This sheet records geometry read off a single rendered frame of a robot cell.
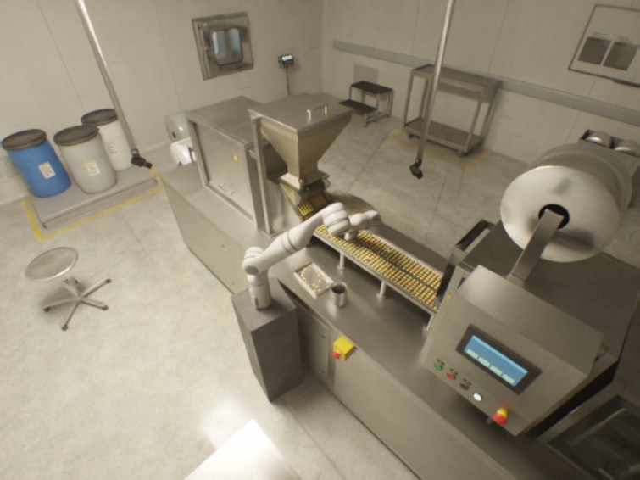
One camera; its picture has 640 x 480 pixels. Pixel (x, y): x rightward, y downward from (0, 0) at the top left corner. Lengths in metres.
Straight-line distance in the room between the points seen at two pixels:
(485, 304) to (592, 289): 0.40
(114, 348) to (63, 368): 0.34
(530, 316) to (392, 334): 0.71
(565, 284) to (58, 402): 2.76
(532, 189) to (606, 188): 0.16
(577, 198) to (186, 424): 2.18
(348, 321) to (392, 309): 0.23
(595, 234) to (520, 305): 0.26
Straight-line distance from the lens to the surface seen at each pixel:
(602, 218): 1.03
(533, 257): 1.10
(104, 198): 4.20
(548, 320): 1.01
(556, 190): 1.02
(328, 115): 1.55
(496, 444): 1.46
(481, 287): 1.00
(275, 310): 1.59
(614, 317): 1.21
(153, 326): 2.77
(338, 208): 1.17
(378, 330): 1.54
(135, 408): 2.49
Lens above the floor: 2.08
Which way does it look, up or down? 42 degrees down
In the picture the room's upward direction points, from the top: straight up
